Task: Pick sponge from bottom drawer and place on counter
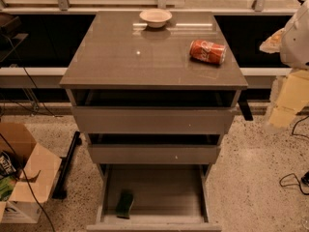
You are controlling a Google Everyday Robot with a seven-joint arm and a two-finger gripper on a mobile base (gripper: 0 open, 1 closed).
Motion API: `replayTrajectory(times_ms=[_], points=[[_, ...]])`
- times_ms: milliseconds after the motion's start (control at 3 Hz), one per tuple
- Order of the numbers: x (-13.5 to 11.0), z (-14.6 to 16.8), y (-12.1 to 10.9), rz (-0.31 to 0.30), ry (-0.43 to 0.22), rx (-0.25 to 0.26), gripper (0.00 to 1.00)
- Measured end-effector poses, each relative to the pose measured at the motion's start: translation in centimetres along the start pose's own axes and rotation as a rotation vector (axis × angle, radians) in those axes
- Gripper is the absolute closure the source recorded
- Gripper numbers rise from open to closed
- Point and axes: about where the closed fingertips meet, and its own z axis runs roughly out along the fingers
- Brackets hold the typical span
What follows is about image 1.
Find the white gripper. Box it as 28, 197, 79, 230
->
259, 28, 309, 133

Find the green yellow sponge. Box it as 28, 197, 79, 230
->
116, 190, 134, 219

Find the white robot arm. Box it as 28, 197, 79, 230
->
260, 0, 309, 132

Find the grey drawer cabinet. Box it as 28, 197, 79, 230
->
59, 10, 249, 232

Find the grey bottom drawer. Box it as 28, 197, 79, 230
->
87, 164, 222, 232

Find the grey drawer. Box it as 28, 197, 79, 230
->
88, 134, 220, 164
87, 164, 222, 232
69, 89, 239, 134

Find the grey top drawer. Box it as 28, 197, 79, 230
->
69, 89, 239, 134

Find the grey middle drawer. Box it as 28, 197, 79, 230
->
88, 134, 220, 164

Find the red soda can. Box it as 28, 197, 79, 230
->
189, 40, 227, 65

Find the white bowl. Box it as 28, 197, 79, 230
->
139, 9, 172, 28

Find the black bar on floor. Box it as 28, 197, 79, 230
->
52, 131, 82, 199

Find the open cardboard box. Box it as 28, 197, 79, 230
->
0, 123, 61, 223

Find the snack bag in box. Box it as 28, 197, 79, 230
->
0, 151, 17, 179

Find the green packet in box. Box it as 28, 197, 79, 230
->
0, 176, 17, 201

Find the black cable right floor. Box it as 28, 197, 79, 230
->
278, 114, 309, 196

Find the black cable floor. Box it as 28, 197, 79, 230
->
278, 114, 309, 196
0, 36, 62, 232

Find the black cable left floor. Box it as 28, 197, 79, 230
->
0, 36, 62, 232

